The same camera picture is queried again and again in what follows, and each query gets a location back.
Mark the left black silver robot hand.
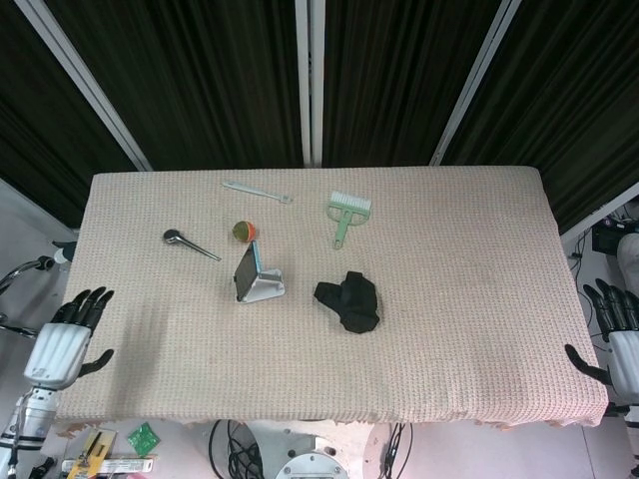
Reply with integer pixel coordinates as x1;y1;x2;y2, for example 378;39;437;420
23;285;116;390

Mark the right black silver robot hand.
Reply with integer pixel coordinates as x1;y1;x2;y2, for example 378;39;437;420
563;277;639;400

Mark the black smartphone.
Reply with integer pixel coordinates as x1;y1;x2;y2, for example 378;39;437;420
234;240;265;303

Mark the round grey robot base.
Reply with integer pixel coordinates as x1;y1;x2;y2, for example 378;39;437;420
274;451;346;479

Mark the white folding phone stand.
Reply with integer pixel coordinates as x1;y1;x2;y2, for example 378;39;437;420
233;266;286;304

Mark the green hand brush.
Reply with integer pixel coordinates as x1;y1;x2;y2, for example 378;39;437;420
326;191;373;250

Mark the yellow black tool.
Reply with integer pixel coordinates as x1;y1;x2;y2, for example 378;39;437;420
69;429;117;479

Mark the black box device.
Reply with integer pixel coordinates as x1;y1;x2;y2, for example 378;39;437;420
591;227;625;255

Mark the green circuit board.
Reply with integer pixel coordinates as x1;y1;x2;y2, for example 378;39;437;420
127;421;162;458

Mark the white ruler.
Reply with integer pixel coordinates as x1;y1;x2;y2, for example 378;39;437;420
62;456;156;474

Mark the metal shoehorn tool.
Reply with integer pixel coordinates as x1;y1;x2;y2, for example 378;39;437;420
162;228;223;262

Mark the pink waffle tablecloth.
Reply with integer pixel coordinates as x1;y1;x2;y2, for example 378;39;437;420
52;166;610;430

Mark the green orange ball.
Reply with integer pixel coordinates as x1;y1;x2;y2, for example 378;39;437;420
232;220;258;244

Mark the white plastic spoon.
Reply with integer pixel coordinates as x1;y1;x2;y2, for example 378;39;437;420
222;180;294;205

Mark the black curtain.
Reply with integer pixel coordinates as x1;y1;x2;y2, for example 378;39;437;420
0;0;639;236

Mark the chrome tube handle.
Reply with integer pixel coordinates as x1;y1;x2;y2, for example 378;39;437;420
0;256;56;296

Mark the black cable bundle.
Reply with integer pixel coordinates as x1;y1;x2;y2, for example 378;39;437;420
209;418;262;479

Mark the white slanted frame post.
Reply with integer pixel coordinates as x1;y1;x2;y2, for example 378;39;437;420
428;0;523;166
13;0;154;171

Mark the white upright frame post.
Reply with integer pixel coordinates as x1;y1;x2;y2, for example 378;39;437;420
294;0;325;169

